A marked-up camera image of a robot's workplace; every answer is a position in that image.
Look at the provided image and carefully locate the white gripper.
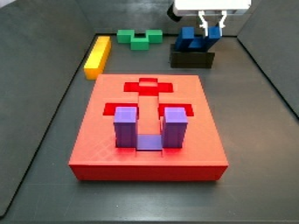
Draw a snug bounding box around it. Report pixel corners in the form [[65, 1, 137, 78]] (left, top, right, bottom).
[[173, 0, 252, 37]]

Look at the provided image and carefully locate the yellow long bar block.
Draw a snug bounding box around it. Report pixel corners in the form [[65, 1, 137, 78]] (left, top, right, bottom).
[[85, 36, 111, 80]]

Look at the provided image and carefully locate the red puzzle base board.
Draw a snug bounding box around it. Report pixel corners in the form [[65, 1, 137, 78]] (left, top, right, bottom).
[[70, 74, 229, 181]]

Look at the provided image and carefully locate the purple U-shaped block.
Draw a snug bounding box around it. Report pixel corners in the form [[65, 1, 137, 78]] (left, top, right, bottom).
[[114, 107, 189, 151]]

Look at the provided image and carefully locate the black angled fixture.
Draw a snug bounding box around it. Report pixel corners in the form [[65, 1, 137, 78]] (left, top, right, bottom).
[[170, 45, 216, 68]]

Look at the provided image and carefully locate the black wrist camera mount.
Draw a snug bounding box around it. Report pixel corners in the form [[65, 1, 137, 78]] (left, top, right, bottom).
[[167, 5, 183, 22]]

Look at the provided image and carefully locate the blue U-shaped block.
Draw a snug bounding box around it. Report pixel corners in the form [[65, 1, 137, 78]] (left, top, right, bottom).
[[174, 26, 221, 53]]

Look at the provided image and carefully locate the green zigzag block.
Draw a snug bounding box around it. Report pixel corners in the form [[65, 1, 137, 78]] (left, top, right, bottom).
[[117, 30, 163, 51]]

